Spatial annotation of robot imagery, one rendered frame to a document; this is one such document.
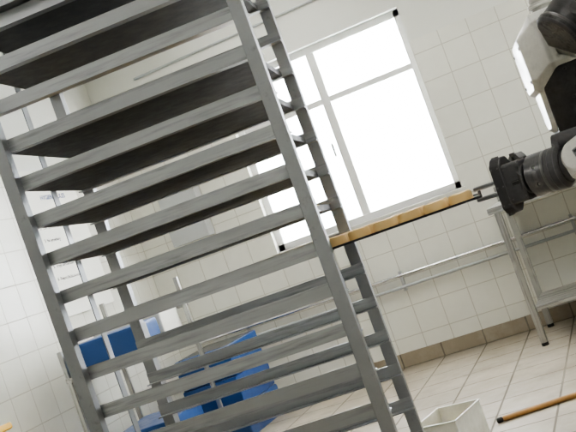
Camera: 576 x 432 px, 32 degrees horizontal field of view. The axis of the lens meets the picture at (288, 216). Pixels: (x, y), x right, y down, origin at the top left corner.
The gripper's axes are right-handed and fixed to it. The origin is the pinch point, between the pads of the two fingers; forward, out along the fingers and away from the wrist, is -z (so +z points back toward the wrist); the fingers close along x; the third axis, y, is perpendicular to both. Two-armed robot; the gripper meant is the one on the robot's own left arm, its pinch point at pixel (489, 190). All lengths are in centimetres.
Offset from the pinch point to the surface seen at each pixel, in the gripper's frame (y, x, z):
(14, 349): -132, -5, -390
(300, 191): 25.4, 13.0, -28.0
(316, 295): 25.2, -8.9, -33.3
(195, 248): 36, 9, -52
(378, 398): 25.1, -33.2, -26.7
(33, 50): 46, 63, -70
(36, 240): 55, 22, -79
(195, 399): 13, -28, -95
